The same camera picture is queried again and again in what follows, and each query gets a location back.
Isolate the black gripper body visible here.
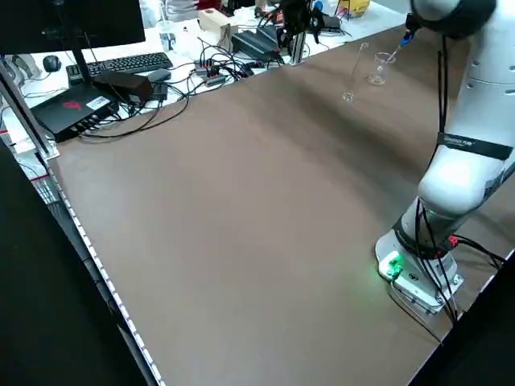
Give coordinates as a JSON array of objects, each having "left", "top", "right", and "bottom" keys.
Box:
[
  {"left": 404, "top": 11, "right": 422, "bottom": 35},
  {"left": 282, "top": 0, "right": 313, "bottom": 38}
]

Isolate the red and black tool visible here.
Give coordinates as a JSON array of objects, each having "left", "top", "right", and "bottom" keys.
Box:
[{"left": 254, "top": 6, "right": 285, "bottom": 24}]

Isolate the black power brick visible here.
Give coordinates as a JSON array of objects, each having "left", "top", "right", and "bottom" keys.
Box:
[
  {"left": 256, "top": 24, "right": 287, "bottom": 57},
  {"left": 231, "top": 30, "right": 278, "bottom": 61}
]

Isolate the yellow rounded object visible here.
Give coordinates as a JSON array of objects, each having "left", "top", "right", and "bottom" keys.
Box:
[{"left": 346, "top": 0, "right": 372, "bottom": 18}]

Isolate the clear glass beaker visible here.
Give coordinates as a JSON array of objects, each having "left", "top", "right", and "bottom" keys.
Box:
[{"left": 366, "top": 51, "right": 398, "bottom": 87}]

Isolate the clear plastic cup with lid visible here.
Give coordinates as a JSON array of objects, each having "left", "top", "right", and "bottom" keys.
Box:
[{"left": 154, "top": 18, "right": 179, "bottom": 53}]

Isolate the white plastic bag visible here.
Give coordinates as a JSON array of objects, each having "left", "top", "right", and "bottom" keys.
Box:
[{"left": 138, "top": 0, "right": 167, "bottom": 29}]

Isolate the small grey device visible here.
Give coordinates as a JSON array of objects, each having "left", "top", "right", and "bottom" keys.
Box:
[{"left": 146, "top": 68, "right": 173, "bottom": 83}]

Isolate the black keyboard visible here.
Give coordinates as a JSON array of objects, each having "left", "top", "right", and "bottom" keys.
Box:
[{"left": 65, "top": 51, "right": 175, "bottom": 86}]

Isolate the dark rectangular box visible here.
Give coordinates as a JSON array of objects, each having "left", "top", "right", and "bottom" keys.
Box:
[{"left": 92, "top": 70, "right": 156, "bottom": 105}]

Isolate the black monitor stand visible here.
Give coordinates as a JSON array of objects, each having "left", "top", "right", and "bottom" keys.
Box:
[{"left": 60, "top": 34, "right": 101, "bottom": 88}]

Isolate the black computer monitor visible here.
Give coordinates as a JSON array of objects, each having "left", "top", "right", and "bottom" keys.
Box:
[{"left": 0, "top": 0, "right": 146, "bottom": 55}]

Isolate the black box with red logo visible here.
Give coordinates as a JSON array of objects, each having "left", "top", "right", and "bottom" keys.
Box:
[{"left": 30, "top": 84, "right": 122, "bottom": 144}]

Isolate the black computer mouse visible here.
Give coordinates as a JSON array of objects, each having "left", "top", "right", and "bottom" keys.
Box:
[{"left": 42, "top": 54, "right": 63, "bottom": 74}]

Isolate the aluminium profile post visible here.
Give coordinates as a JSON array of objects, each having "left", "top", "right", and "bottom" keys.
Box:
[{"left": 286, "top": 0, "right": 311, "bottom": 66}]

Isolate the long curved black cable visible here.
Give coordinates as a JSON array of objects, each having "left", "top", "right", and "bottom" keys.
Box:
[{"left": 78, "top": 80, "right": 191, "bottom": 141}]

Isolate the black arm base cable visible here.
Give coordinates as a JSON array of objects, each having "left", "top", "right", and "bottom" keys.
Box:
[{"left": 450, "top": 235, "right": 506, "bottom": 270}]

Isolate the aluminium corner post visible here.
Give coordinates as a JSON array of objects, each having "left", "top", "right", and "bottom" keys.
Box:
[{"left": 0, "top": 60, "right": 60, "bottom": 158}]

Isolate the white wire rack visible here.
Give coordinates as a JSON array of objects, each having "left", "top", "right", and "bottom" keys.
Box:
[{"left": 14, "top": 154, "right": 61, "bottom": 207}]

